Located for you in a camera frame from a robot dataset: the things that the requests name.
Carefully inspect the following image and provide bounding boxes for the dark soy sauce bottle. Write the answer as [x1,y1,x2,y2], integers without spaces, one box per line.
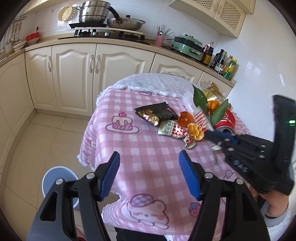
[201,41,214,66]

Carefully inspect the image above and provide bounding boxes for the green electric grill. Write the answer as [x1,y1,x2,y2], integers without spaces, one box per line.
[171,35,204,61]

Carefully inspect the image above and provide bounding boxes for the gold snack bag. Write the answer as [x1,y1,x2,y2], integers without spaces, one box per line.
[203,81,226,103]

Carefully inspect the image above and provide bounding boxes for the red bowl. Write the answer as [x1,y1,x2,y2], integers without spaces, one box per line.
[26,32,40,45]

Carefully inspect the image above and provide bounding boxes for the cream cabinets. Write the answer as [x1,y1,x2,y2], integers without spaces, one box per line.
[1,38,235,167]
[169,0,255,38]

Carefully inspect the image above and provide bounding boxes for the pink checkered tablecloth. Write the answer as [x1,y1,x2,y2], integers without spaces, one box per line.
[77,73,251,237]

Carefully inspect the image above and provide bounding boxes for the wok with lid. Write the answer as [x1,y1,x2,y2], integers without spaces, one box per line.
[107,6,146,31]

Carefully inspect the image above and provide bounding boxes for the black glass bottle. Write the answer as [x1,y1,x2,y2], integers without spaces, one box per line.
[210,49,224,70]

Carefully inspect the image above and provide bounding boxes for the red crushed soda can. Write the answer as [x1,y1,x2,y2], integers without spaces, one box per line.
[213,109,236,135]

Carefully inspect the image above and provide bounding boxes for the hanging utensil rack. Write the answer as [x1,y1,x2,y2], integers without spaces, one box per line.
[4,14,28,46]

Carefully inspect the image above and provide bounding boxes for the lower cream cabinets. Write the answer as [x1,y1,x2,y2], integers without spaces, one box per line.
[1,38,235,167]

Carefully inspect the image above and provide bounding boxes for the stainless steamer pot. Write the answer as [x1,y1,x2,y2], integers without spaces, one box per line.
[76,1,111,23]

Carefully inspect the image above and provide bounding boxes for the person right hand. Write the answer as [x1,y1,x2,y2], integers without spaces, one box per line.
[249,186,289,218]

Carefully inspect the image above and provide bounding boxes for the black snack wrapper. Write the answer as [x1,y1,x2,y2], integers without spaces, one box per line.
[134,101,178,127]

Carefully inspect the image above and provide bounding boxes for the green yellow bottle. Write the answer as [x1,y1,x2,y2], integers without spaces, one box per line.
[223,58,237,80]

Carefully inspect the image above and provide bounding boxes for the pink utensil cup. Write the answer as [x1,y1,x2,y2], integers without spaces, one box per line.
[154,35,165,47]

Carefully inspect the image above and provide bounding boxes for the red white strawberry wrapper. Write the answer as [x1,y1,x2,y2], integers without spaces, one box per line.
[158,120,196,149]

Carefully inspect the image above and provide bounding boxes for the black gas stove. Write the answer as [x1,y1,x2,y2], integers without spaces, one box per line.
[58,25,150,45]

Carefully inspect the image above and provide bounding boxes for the upper cream cabinets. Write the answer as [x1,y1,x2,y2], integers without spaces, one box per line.
[169,0,255,38]

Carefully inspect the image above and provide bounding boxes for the green leaf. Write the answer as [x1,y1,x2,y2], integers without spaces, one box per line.
[193,85,208,112]

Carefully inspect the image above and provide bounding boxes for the cream perforated plate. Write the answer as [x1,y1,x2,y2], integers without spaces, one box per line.
[58,6,76,22]

